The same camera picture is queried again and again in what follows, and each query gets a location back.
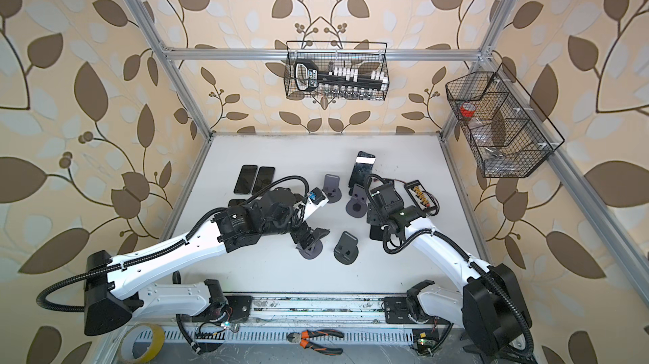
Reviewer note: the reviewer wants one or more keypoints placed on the middle grey phone stand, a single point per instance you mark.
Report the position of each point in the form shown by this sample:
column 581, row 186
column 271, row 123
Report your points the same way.
column 357, row 206

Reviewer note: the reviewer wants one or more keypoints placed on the back left grey phone stand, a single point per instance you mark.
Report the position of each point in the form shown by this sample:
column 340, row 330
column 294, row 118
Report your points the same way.
column 331, row 188

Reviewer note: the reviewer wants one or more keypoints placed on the yellow tape roll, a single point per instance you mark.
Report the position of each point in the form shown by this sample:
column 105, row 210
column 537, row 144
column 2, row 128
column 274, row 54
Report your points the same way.
column 141, row 344

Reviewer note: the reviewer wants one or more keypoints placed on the back wire basket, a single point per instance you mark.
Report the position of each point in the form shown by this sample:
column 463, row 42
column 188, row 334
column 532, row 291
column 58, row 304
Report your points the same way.
column 366, row 55

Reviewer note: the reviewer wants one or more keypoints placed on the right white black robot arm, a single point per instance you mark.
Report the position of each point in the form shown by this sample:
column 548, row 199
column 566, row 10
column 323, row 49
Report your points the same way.
column 487, row 301

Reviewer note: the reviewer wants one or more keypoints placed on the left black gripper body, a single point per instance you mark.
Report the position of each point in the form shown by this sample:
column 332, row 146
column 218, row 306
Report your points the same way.
column 289, row 224

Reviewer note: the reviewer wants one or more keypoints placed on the wire basket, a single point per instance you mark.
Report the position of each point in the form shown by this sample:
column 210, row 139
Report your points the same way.
column 366, row 55
column 510, row 135

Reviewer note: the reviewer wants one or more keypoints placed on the black socket tool set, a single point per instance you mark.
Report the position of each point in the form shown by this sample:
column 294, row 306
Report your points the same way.
column 307, row 78

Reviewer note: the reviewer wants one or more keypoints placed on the front right grey phone stand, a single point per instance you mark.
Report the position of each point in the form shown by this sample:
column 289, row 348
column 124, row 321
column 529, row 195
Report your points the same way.
column 346, row 250

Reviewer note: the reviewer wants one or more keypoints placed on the black phone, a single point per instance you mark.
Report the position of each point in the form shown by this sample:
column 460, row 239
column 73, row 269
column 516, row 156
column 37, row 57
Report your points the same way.
column 376, row 233
column 264, row 177
column 246, row 179
column 235, row 202

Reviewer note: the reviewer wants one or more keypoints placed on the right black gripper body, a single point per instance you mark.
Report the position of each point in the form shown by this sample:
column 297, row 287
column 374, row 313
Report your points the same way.
column 376, row 217

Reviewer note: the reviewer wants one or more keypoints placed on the red capped bottle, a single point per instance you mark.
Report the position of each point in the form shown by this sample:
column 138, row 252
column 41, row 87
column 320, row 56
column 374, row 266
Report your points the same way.
column 467, row 110

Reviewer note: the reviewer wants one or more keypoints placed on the right wire basket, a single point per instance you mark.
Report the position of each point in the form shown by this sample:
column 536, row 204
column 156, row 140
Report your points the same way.
column 510, row 135

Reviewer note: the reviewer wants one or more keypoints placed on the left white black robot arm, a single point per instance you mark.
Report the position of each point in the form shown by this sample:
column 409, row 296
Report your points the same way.
column 145, row 284

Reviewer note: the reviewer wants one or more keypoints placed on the black connector board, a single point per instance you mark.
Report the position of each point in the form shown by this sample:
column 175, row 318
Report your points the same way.
column 422, row 199

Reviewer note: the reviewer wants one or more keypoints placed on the grey phone stand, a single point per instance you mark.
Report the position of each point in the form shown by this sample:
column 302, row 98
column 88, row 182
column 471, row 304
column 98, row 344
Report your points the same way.
column 346, row 250
column 311, row 252
column 331, row 188
column 357, row 206

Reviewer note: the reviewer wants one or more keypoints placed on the front left grey phone stand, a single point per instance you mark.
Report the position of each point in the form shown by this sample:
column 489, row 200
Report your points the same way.
column 311, row 252

